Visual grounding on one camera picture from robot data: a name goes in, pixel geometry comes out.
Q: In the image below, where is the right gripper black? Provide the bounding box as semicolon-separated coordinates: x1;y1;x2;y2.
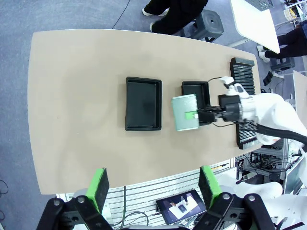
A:
184;94;242;127

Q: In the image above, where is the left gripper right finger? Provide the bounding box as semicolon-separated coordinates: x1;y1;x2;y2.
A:
196;165;276;230

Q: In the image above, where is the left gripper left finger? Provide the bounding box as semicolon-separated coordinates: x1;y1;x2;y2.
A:
35;167;113;230

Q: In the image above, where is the black plastic ESD tray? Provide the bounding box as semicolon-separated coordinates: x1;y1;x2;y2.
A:
124;76;163;132
181;80;212;109

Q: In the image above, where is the black slotted board rack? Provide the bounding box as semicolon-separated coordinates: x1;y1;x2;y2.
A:
229;57;262;150

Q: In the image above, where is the black foot pedal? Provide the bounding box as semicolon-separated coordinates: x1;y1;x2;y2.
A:
262;71;274;86

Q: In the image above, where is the grey plastic stool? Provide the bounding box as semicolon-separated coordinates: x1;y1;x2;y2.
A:
270;57;295;74
183;10;225;43

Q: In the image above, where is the large white table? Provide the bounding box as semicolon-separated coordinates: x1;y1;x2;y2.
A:
229;0;281;55

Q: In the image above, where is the person in navy coat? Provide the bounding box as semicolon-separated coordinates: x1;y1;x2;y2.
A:
142;0;209;36

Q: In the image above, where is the person in white shoes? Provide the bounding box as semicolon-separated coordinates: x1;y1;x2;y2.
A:
257;26;307;63

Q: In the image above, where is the grey perforated plastic basket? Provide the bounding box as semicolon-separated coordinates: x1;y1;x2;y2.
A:
249;0;276;11

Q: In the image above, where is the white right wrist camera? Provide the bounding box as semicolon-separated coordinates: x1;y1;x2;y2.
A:
219;76;252;99

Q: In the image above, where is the right arm black cable sleeve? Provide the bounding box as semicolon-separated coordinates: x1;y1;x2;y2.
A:
253;121;307;145

